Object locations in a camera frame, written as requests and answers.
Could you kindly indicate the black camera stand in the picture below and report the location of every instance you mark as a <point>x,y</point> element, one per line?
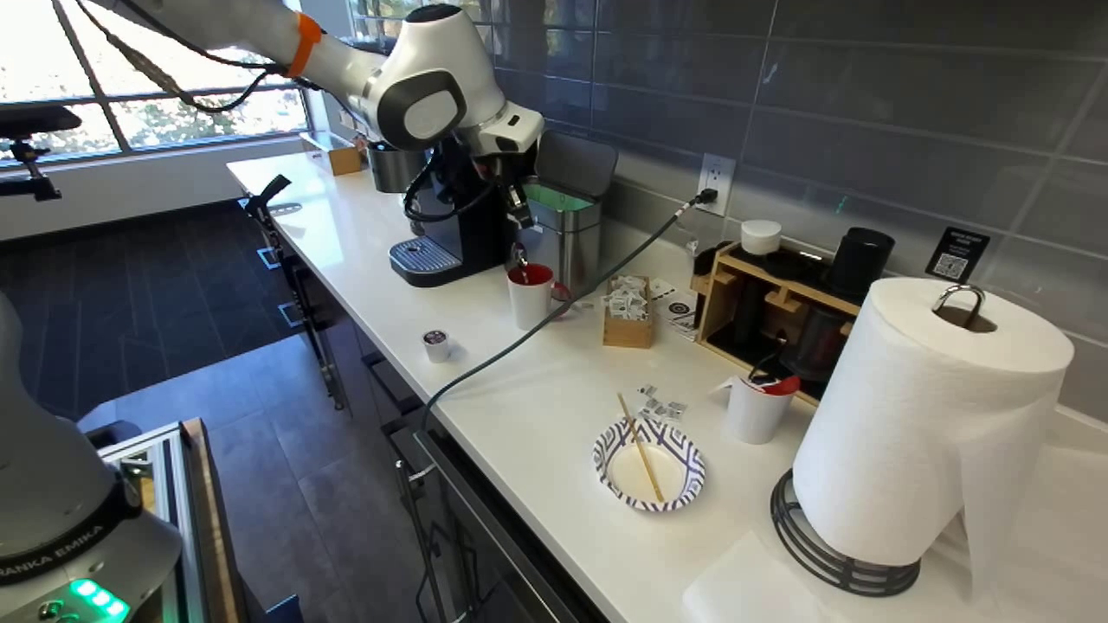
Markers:
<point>30,127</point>

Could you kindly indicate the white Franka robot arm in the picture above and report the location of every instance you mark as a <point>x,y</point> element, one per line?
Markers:
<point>436,71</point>

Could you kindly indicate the small brown box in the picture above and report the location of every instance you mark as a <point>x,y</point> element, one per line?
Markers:
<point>346,156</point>

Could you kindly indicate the black QR code sign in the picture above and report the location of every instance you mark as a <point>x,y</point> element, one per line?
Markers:
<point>956,253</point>

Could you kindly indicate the small coffee pod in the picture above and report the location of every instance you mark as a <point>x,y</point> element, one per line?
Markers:
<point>436,343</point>

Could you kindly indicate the white paper towel roll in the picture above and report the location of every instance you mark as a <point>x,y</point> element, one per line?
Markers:
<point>912,426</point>

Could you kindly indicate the black clamp mount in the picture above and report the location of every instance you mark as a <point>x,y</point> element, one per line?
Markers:
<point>263,196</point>

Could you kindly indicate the dark counter cabinet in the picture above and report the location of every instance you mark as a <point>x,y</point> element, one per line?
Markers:
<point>383,461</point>

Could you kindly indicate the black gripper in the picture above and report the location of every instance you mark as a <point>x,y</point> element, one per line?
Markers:
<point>498,175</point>

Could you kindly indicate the small wooden box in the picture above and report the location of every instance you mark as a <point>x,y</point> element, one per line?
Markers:
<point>629,326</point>

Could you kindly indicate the white cup with red contents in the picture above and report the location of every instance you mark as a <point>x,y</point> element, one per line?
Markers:
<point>529,298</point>

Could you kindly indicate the small scattered packets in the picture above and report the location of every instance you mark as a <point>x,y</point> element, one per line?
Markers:
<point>661,402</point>

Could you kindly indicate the metal pot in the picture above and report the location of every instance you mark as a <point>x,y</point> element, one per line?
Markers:
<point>393,169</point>

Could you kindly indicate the wooden organizer rack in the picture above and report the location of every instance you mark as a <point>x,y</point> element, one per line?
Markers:
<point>738,301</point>

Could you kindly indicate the black coffee machine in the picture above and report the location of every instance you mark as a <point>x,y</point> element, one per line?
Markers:
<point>454,237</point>

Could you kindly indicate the white mug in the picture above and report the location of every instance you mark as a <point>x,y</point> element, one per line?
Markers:
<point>755,412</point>

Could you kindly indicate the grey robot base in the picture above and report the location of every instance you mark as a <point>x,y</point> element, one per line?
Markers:
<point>56,507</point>

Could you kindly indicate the small white cup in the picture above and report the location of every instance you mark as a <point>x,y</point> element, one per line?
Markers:
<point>759,237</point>

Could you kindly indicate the white wall outlet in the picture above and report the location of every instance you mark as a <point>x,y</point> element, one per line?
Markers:
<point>716,175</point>

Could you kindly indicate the black cylindrical container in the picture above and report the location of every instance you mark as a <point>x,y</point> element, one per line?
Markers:
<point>863,260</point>

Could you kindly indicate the aluminium frame cart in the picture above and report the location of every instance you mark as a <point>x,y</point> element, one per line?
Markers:
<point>175,487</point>

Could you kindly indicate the metal bin with green lid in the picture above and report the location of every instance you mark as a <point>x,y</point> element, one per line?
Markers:
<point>564,237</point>

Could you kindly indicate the red packet in mug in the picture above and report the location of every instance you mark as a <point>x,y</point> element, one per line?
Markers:
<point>782,386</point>

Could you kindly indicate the patterned paper bowl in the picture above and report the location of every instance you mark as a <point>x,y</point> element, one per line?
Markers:
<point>680,472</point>

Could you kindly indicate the wooden stir stick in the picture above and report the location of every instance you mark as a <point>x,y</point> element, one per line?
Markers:
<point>642,451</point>

